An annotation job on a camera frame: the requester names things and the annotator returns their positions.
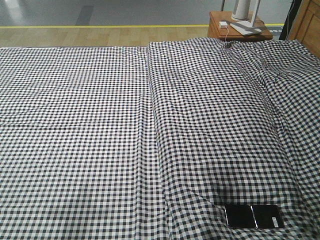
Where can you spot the black foldable phone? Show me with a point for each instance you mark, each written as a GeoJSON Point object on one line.
{"type": "Point", "coordinates": [253, 216]}

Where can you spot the checkered bed sheet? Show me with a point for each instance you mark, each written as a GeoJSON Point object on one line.
{"type": "Point", "coordinates": [78, 150]}

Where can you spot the checkered duvet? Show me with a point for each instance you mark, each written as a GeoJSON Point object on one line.
{"type": "Point", "coordinates": [237, 123]}

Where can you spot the wooden nightstand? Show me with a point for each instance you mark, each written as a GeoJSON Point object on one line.
{"type": "Point", "coordinates": [229, 33]}

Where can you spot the white charger block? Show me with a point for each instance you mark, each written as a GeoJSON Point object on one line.
{"type": "Point", "coordinates": [223, 25]}

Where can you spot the wooden headboard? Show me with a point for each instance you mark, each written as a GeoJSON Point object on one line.
{"type": "Point", "coordinates": [306, 26]}

